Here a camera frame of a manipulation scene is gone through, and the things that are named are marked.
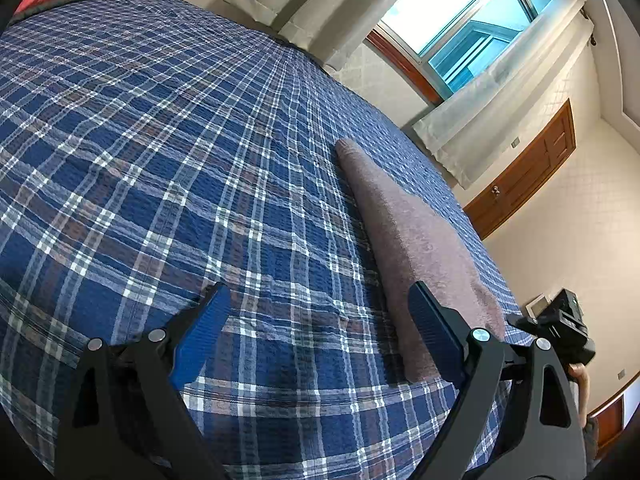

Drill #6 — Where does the blue plaid bed sheet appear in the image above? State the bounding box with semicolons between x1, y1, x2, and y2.
0;0;532;480

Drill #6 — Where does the grey towel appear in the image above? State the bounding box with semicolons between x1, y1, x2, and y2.
334;139;508;382

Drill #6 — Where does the person's right forearm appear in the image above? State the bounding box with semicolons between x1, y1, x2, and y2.
570;363;601;461

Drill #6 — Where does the white sheer curtain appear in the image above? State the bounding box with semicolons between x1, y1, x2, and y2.
411;0;595;191

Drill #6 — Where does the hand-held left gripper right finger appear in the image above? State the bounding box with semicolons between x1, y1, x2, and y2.
407;281;588;480

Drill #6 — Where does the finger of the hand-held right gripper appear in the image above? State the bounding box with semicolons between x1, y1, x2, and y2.
506;312;540;336

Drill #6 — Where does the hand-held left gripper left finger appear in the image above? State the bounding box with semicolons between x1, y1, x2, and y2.
52;282;233;480

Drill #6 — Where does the window with wooden frame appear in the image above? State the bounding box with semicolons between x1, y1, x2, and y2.
366;0;573;107

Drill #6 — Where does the wooden door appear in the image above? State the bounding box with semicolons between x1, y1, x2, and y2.
462;99;577;242

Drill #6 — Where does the white wall panel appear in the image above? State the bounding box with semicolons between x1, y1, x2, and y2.
524;294;552;318

